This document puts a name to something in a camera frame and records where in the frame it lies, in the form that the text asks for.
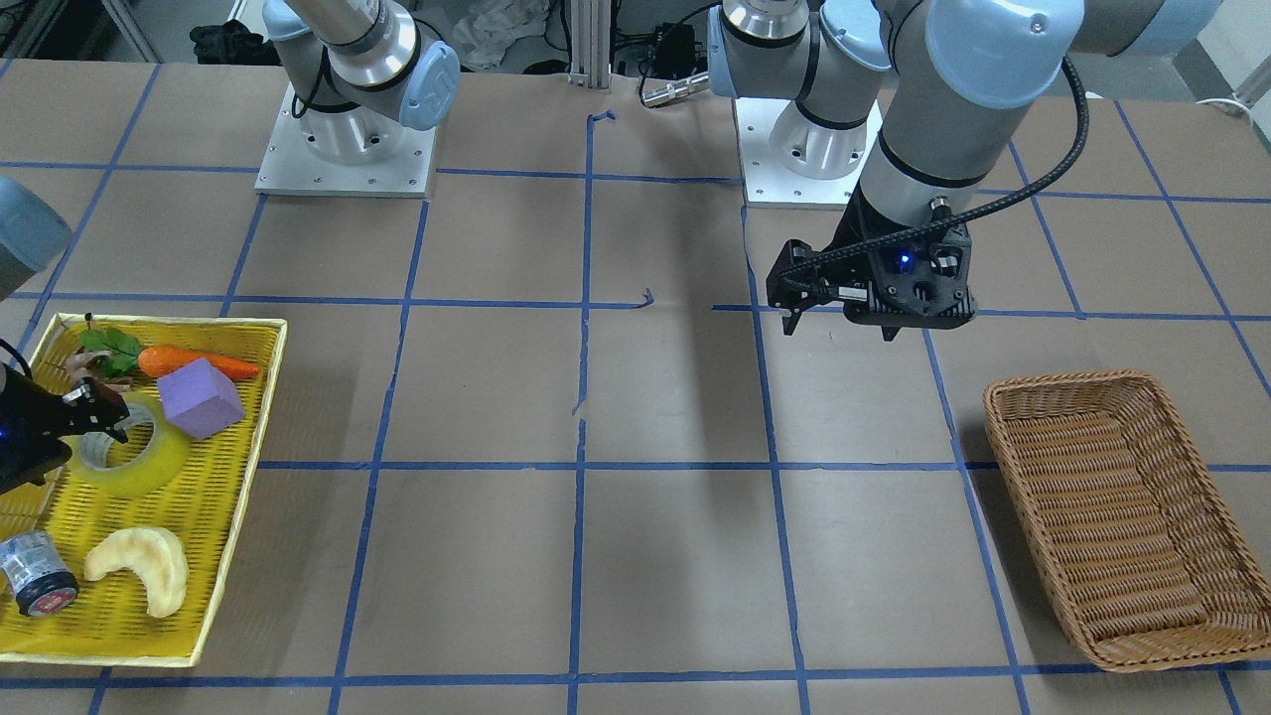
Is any purple foam cube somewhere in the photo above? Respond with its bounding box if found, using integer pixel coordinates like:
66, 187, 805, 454
156, 358, 247, 439

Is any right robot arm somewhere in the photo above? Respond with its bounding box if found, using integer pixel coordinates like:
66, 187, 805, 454
1, 1, 461, 491

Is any orange toy carrot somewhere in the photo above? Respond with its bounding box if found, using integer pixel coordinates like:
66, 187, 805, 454
137, 345, 261, 381

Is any yellow woven tray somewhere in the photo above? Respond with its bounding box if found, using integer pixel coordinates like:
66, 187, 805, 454
1, 314, 289, 668

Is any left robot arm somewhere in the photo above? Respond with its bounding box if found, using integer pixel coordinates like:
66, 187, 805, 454
708, 1, 1219, 340

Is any brown toy animal figure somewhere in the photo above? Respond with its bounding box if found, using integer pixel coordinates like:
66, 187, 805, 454
61, 351, 133, 392

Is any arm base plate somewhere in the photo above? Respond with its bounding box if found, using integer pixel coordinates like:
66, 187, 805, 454
254, 85, 437, 199
733, 98, 882, 210

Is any small black labelled can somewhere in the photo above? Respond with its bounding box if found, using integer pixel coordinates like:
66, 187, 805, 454
1, 530, 80, 618

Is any brown wicker basket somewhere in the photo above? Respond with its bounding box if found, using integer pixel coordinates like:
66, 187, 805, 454
982, 370, 1270, 673

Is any aluminium frame post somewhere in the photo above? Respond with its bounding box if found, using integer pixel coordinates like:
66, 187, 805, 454
567, 0, 613, 93

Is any yellow clear tape roll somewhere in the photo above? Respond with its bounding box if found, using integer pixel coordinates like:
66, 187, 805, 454
69, 392, 192, 498

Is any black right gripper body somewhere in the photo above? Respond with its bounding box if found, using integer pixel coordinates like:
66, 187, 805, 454
1, 364, 100, 495

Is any pale croissant toy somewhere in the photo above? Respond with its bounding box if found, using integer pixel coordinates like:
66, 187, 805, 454
83, 526, 188, 618

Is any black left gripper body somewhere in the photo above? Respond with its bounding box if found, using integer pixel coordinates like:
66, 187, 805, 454
766, 190, 979, 330

